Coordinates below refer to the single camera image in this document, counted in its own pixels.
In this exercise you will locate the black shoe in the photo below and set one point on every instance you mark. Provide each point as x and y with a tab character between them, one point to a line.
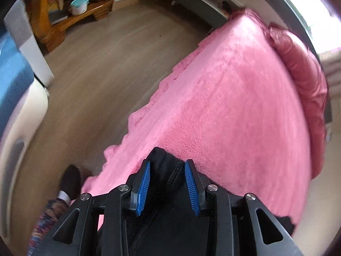
70	184

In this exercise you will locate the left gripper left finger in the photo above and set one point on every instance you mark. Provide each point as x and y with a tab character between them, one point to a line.
139	184

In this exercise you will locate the teal white pot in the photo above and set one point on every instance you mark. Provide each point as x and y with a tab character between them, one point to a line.
78	7

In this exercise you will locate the blue cloth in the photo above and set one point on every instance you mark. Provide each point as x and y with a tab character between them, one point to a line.
16	76

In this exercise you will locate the dark red duvet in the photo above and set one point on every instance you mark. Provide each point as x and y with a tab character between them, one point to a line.
311	85

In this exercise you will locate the black pants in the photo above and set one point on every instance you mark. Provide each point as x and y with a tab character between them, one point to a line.
230	225

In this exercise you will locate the grey bedside shelf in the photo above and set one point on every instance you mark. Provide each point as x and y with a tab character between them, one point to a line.
215	12

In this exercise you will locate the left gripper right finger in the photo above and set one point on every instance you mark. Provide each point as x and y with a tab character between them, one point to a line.
195	187

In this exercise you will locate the pink bed blanket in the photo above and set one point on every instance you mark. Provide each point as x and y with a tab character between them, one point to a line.
232	107

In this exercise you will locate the window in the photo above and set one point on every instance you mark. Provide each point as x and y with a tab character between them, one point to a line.
322	25

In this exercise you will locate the wooden desk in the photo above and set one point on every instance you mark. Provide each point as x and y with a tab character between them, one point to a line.
50	19

